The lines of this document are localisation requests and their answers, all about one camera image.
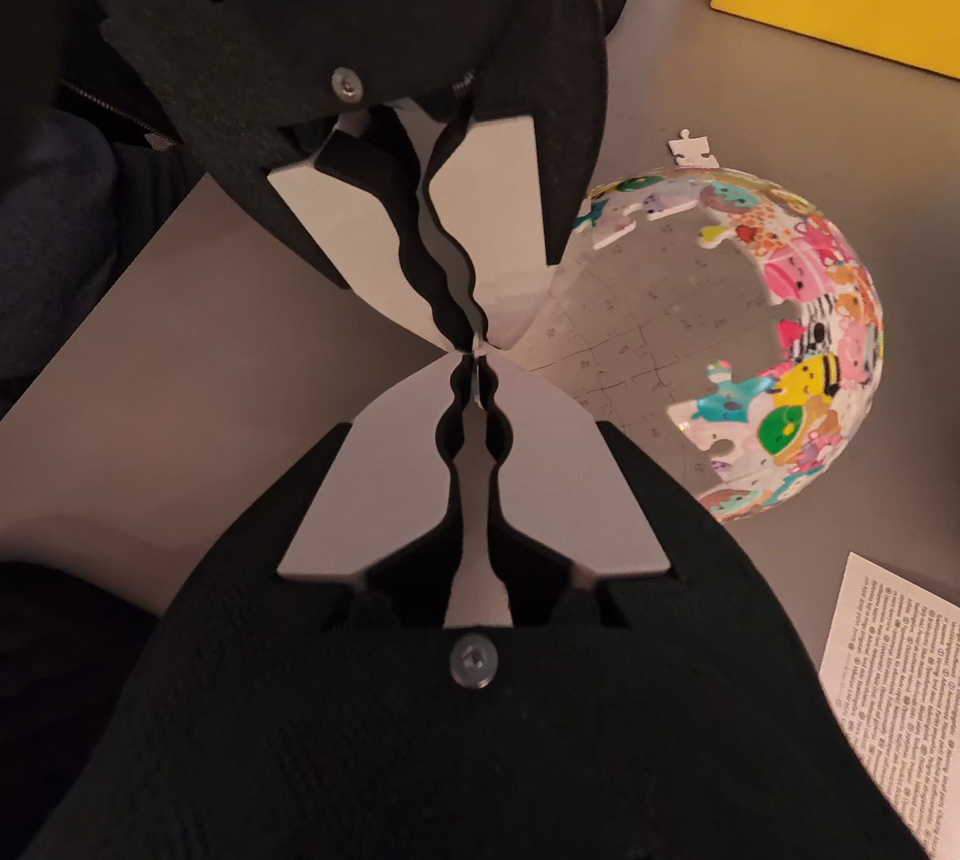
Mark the colourful puzzle ball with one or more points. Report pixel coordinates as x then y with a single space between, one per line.
817 290

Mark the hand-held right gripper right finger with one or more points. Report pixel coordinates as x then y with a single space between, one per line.
570 492

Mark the curved puzzle piece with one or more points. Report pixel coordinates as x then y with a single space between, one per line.
475 372

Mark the person's dark blue clothing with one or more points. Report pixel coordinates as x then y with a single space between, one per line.
60 237

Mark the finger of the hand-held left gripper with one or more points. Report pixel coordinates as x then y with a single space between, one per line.
502 214
337 222

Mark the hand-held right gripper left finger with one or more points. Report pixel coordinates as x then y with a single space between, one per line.
375 492

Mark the loose white puzzle piece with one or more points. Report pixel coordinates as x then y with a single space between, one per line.
694 148

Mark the white instruction sheet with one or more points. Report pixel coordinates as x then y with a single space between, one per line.
900 687

